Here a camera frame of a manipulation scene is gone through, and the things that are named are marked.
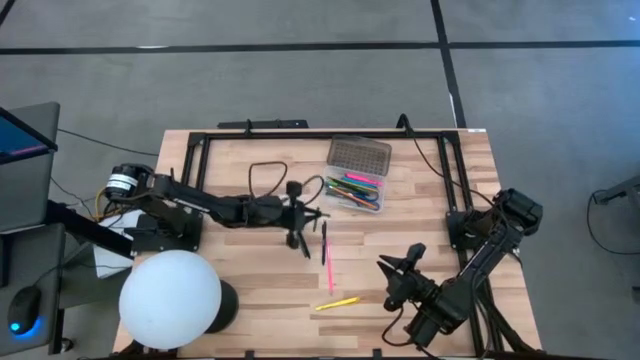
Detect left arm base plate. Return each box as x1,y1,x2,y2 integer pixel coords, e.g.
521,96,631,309
130,212,205,254

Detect black diagonal frame strut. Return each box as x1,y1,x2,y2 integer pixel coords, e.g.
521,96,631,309
457,249,539,355

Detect white globe lamp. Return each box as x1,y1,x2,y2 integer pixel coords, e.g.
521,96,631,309
118,249,223,351

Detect clear plastic supply box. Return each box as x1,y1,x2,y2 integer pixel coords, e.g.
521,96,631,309
318,133,393,215

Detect thin pink pen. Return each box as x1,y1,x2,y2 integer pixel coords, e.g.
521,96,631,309
326,238,335,296

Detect grey side desk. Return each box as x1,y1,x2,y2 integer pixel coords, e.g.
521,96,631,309
0,222,67,357

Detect yellow cable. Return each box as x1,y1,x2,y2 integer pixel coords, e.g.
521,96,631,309
93,187,124,222

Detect black support beam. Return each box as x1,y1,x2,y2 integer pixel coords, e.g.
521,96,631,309
45,198,137,260

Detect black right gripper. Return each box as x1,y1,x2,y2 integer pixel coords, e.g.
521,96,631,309
375,242,444,314

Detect black power strip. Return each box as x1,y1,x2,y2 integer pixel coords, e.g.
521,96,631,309
216,118,310,131

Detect grey open laptop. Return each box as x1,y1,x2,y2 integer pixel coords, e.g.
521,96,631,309
0,101,61,235

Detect grey metal stand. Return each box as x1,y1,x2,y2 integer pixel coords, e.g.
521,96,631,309
592,173,640,207

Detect white box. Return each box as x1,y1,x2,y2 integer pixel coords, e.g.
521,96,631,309
92,208,151,280

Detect black laptop cable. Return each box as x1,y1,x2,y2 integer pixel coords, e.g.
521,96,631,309
56,127,160,158

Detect pink highlighter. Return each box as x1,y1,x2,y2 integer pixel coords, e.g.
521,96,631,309
343,172,384,188

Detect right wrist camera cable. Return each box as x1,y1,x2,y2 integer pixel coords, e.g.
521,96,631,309
381,304,441,360

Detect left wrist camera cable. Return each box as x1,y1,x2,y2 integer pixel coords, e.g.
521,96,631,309
248,160,326,201

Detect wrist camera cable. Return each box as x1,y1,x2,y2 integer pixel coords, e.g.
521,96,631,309
248,160,326,201
381,304,441,360

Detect black computer mouse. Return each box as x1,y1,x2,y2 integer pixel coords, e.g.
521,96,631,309
6,285,44,337

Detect black floor cable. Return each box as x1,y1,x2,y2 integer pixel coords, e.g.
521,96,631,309
585,191,640,257

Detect blue-handled scissors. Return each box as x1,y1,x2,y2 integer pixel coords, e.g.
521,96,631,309
349,192,382,212

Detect black round lamp base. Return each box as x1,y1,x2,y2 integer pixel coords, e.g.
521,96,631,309
203,278,241,335

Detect teal marker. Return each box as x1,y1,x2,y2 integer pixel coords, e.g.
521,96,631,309
341,177,380,191

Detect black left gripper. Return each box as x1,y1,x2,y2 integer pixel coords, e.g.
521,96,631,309
244,179,331,251

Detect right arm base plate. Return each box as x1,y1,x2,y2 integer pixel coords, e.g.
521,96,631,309
445,208,522,252

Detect black aluminium table frame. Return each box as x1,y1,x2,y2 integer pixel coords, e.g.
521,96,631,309
179,129,504,357

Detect black frame cable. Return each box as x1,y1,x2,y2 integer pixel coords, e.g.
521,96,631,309
396,112,501,201

